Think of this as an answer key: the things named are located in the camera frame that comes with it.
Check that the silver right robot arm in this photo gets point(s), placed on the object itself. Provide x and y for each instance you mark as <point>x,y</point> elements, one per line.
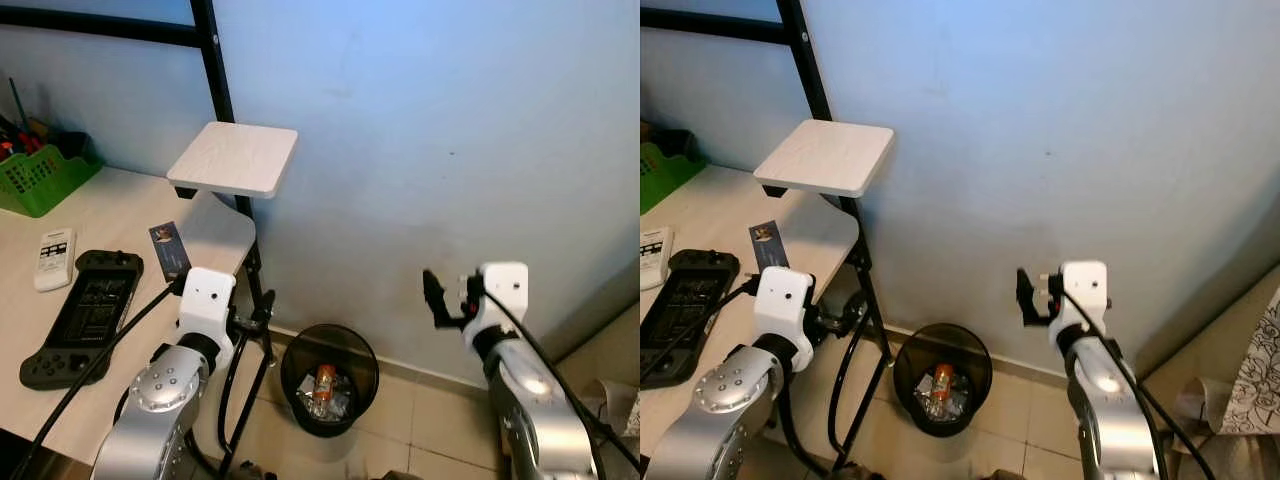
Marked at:
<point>530,400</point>
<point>1110,410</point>

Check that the round black trash bin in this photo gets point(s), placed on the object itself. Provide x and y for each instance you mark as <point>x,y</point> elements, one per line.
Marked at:
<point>350,345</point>
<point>960,345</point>

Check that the black white floral cloth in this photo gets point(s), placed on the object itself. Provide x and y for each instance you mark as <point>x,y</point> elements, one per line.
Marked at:
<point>1258,370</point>

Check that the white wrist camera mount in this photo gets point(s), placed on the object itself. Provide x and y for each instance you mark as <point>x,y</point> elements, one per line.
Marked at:
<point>505,285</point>
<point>205,295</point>
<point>1085,285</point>
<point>785,295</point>

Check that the beige crumpled bag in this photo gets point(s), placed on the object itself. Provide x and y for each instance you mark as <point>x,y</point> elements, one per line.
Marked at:
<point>1200,400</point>
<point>610,400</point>

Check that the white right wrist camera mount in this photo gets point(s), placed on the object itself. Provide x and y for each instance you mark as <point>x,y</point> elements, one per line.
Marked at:
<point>505,285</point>
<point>1085,285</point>

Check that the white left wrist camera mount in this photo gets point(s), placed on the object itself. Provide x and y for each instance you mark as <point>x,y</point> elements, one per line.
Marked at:
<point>205,295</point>
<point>785,295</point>

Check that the black metal desk frame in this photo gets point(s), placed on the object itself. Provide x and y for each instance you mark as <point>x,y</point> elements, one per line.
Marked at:
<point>212,70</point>
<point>805,70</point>

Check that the orange drink can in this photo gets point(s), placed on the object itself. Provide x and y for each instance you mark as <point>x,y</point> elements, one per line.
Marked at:
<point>943,382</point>
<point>325,382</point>

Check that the black handheld game console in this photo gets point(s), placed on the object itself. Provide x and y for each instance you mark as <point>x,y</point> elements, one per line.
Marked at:
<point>85,320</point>
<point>690,310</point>

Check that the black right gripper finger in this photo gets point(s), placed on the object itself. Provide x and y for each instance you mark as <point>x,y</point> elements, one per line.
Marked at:
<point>433,295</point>
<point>1027,295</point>

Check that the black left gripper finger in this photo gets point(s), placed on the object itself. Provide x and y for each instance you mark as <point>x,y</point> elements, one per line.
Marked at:
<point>264,308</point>
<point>853,308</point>

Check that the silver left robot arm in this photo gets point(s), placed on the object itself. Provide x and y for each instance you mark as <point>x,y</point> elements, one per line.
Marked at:
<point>720,420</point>
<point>150,420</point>

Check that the small blue card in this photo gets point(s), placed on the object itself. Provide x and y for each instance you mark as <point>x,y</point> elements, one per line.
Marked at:
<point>768,245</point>
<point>170,250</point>

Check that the small white shelf board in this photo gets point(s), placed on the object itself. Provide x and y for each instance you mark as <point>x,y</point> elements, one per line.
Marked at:
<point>235,155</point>
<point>825,155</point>

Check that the clear plastic wrapper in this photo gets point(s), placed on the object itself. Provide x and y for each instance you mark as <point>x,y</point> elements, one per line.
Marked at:
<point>340,405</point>
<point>958,405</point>

